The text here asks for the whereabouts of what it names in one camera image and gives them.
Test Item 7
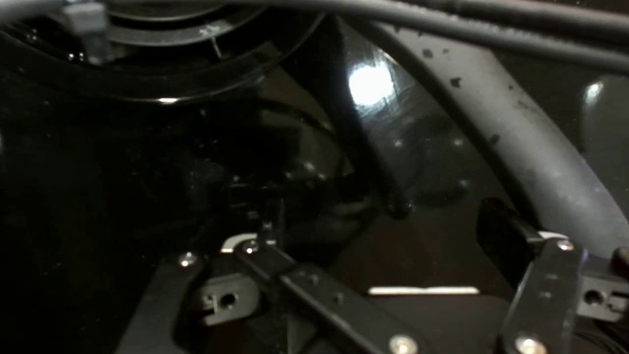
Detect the black electric stove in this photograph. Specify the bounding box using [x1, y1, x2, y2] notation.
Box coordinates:
[0, 0, 629, 354]

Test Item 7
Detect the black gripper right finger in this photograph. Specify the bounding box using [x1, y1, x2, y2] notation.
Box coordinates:
[477, 195, 629, 354]

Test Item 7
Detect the black pan with glass lid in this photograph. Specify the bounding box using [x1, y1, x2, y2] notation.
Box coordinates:
[0, 0, 629, 262]

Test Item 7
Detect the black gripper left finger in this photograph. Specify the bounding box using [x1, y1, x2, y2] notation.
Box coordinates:
[115, 232, 422, 354]

